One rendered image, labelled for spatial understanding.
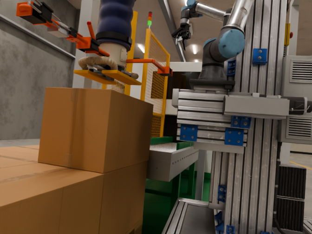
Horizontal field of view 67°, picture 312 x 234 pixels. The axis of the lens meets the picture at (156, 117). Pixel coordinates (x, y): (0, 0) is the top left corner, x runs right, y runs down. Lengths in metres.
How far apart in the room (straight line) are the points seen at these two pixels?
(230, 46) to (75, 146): 0.88
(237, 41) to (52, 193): 0.98
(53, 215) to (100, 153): 0.37
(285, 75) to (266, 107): 0.37
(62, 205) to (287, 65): 1.27
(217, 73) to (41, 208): 0.96
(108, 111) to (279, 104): 0.76
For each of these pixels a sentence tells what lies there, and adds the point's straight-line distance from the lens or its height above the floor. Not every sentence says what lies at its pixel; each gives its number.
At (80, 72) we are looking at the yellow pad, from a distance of 1.44.
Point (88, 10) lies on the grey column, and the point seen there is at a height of 2.11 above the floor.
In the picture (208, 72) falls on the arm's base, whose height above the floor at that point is 1.08.
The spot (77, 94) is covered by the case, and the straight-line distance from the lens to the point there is 1.25.
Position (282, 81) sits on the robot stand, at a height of 1.09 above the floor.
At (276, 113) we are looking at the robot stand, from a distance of 1.13.
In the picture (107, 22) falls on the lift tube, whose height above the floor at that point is 1.37.
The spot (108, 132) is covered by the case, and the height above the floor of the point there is 0.74.
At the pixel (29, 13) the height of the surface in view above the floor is 1.16.
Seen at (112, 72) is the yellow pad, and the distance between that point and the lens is 1.33.
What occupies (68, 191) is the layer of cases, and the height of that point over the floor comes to 0.52.
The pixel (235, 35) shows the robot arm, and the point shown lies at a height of 1.23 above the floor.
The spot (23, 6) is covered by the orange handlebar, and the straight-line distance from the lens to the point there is 1.07.
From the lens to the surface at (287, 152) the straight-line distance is 4.58.
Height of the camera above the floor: 0.78
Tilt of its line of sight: 2 degrees up
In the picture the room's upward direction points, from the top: 5 degrees clockwise
